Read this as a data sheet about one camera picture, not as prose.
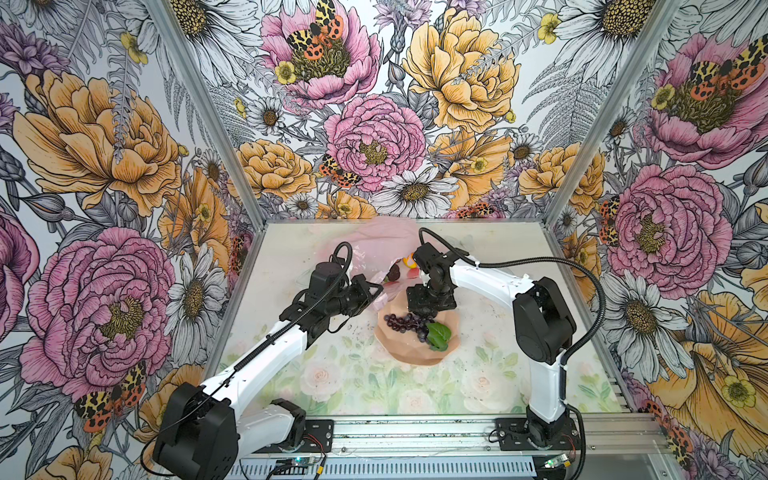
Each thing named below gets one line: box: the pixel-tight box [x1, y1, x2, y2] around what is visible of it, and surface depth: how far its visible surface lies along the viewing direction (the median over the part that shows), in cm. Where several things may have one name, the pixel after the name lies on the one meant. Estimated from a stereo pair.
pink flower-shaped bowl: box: [374, 302, 460, 366], surface depth 89 cm
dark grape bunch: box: [384, 313, 433, 343], surface depth 91 cm
